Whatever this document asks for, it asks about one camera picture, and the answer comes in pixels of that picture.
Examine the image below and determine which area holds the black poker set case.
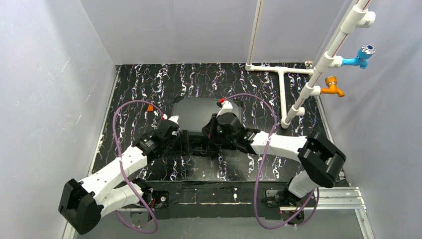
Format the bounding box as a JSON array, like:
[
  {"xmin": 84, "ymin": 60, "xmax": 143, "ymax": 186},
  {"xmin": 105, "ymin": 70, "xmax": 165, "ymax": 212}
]
[{"xmin": 171, "ymin": 96, "xmax": 250, "ymax": 156}]

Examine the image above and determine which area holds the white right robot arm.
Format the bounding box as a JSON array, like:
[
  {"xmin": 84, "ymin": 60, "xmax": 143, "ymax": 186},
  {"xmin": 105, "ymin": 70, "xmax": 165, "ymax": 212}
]
[{"xmin": 202, "ymin": 113, "xmax": 346, "ymax": 205}]

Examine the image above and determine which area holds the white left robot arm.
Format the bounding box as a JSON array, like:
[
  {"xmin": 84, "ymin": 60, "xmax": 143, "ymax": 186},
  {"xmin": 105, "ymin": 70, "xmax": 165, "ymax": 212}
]
[{"xmin": 58, "ymin": 116, "xmax": 179, "ymax": 235}]

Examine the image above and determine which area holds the orange plastic tap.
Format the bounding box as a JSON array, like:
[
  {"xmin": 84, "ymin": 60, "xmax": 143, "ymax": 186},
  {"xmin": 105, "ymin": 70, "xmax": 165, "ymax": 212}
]
[{"xmin": 320, "ymin": 76, "xmax": 345, "ymax": 98}]

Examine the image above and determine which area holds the blue plastic tap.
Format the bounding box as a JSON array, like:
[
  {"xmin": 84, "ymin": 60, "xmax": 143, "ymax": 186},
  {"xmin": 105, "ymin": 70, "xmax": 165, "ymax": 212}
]
[{"xmin": 341, "ymin": 44, "xmax": 376, "ymax": 69}]

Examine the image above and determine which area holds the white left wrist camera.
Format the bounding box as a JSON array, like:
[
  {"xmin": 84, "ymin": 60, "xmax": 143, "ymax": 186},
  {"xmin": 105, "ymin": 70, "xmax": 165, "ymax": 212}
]
[{"xmin": 168, "ymin": 116, "xmax": 179, "ymax": 125}]

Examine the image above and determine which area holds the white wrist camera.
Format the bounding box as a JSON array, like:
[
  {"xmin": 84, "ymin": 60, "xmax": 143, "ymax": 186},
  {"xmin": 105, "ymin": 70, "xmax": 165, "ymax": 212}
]
[
  {"xmin": 217, "ymin": 98, "xmax": 233, "ymax": 116},
  {"xmin": 168, "ymin": 116, "xmax": 179, "ymax": 125}
]

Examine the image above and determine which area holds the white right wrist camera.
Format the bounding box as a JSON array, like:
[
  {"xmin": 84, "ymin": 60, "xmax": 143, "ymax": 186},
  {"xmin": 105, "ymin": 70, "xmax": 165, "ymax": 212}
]
[{"xmin": 217, "ymin": 98, "xmax": 233, "ymax": 116}]

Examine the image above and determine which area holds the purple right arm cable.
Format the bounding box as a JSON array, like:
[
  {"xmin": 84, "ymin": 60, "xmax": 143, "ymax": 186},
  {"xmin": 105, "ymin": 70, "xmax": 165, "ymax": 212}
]
[{"xmin": 220, "ymin": 93, "xmax": 320, "ymax": 230}]

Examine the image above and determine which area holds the white pvc pipe frame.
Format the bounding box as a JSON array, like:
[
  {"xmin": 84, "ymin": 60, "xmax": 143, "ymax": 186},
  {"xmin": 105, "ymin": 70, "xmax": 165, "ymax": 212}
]
[{"xmin": 245, "ymin": 0, "xmax": 376, "ymax": 129}]

